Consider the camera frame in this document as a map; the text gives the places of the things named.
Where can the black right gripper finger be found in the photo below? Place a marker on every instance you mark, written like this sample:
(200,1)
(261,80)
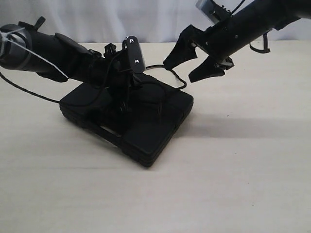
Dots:
(207,69)
(183,51)

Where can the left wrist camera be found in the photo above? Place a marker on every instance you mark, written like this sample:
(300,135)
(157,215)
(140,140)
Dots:
(134,55)

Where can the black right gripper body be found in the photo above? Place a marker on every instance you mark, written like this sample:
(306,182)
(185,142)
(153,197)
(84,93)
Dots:
(217,42)

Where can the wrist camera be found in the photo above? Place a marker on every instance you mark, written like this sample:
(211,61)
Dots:
(213,11)
(134,55)

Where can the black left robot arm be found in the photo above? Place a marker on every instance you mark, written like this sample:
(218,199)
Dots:
(23,47)

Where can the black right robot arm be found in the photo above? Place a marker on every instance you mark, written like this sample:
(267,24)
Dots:
(261,16)

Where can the black plastic carrying case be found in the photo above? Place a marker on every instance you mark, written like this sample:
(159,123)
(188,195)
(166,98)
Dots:
(158,110)

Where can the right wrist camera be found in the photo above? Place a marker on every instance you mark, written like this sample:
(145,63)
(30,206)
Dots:
(213,11)

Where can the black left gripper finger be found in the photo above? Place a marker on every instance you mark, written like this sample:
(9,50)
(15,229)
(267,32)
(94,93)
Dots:
(135,81)
(120,99)

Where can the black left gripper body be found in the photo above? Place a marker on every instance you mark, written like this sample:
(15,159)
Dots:
(110,69)

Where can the white backdrop curtain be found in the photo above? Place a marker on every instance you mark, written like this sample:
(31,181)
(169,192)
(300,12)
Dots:
(105,21)

